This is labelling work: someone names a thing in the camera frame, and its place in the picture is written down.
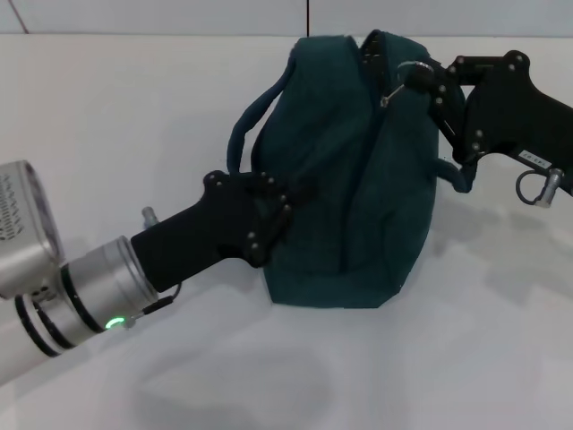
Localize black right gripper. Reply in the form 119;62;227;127
404;49;573;197

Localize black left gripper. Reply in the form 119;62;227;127
129;168;320;293

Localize metal zipper pull ring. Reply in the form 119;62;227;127
380;60;433;108

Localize dark blue insulated lunch bag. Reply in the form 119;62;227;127
227;30;474;310

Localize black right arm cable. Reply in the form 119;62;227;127
515;168;564;210

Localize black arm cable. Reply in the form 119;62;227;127
515;168;564;210
124;281;183;331

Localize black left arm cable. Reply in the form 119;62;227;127
124;281;183;331

